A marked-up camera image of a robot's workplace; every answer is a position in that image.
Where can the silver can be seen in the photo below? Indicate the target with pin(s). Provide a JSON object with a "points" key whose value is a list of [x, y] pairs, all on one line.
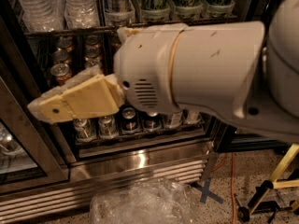
{"points": [[84, 129], [107, 127]]}

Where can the right glass fridge door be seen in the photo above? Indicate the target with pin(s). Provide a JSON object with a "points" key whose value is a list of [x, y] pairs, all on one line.
{"points": [[227, 140]]}

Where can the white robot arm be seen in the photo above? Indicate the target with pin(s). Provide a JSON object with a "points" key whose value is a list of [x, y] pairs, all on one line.
{"points": [[245, 74]]}

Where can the clear water bottle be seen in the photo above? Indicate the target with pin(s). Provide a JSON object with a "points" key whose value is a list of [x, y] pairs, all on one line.
{"points": [[43, 15], [81, 14]]}

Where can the left clear water bottle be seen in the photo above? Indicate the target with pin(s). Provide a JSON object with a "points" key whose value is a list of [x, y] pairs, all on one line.
{"points": [[43, 15]]}

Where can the left glass fridge door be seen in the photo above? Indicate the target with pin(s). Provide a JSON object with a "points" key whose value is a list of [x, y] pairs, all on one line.
{"points": [[28, 157]]}

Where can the clear plastic wrap bundle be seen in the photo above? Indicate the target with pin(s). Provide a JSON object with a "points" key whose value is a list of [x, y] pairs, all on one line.
{"points": [[156, 202]]}

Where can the yellow black stand frame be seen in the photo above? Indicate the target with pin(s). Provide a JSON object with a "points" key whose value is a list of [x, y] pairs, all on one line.
{"points": [[258, 205]]}

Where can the right blue Pepsi can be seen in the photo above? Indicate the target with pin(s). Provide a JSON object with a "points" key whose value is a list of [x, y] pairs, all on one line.
{"points": [[152, 121]]}

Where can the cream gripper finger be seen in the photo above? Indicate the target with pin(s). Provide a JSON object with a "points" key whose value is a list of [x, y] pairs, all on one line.
{"points": [[89, 94]]}

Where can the front left gold can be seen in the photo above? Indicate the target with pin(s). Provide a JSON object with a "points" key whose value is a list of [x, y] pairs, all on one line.
{"points": [[62, 72]]}

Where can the stainless steel display fridge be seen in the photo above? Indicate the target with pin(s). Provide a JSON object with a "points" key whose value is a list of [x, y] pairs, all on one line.
{"points": [[99, 166]]}

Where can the blue pepsi can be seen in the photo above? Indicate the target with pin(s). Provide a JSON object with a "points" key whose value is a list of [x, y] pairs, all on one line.
{"points": [[129, 120], [152, 121]]}

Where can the right clear water bottle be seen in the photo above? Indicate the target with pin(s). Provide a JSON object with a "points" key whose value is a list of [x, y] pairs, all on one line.
{"points": [[81, 14]]}

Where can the right white cap bottle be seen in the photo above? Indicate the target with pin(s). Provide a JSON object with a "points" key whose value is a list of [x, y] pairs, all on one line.
{"points": [[192, 117]]}

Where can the left blue Pepsi can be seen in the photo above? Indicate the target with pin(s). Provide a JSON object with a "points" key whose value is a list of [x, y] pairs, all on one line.
{"points": [[129, 120]]}

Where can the glass fridge door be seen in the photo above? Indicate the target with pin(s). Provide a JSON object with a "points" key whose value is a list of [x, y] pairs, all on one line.
{"points": [[227, 140], [28, 157]]}

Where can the left bottom silver can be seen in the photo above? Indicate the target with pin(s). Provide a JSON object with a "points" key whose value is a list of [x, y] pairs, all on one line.
{"points": [[84, 129]]}

